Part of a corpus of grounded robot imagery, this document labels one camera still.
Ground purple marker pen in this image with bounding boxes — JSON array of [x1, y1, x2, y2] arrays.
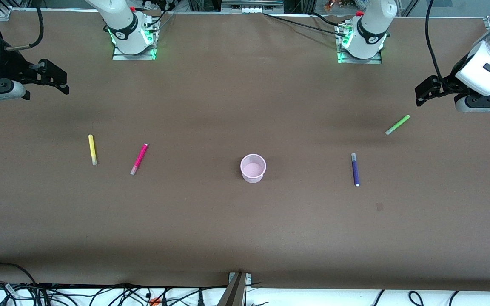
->
[[351, 153, 360, 187]]

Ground pink highlighter pen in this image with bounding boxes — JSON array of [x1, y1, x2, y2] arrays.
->
[[130, 143, 148, 176]]

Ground pink pen holder cup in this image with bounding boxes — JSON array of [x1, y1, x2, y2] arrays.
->
[[240, 153, 267, 184]]

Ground green highlighter pen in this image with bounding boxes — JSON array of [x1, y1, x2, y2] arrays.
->
[[385, 115, 410, 136]]

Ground yellow highlighter pen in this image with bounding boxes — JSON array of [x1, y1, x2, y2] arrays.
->
[[88, 134, 98, 166]]

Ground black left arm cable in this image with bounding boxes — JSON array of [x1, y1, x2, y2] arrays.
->
[[425, 0, 444, 82]]

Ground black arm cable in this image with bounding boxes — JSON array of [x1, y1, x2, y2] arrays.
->
[[425, 0, 444, 82], [0, 0, 45, 51]]

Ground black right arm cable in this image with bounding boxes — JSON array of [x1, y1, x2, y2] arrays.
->
[[0, 0, 45, 51]]

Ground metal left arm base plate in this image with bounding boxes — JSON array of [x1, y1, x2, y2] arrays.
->
[[337, 25, 383, 65]]

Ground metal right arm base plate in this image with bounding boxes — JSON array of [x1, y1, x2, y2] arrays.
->
[[112, 25, 158, 61]]

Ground black cable on tabletop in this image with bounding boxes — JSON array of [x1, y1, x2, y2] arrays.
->
[[263, 12, 350, 34]]

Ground black looped floor cable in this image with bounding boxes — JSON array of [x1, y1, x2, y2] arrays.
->
[[0, 262, 38, 294]]

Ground tangled floor cable bundle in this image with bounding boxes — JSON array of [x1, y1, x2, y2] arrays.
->
[[0, 281, 228, 306]]

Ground aluminium table leg bracket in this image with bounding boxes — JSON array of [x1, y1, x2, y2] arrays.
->
[[217, 272, 253, 306]]

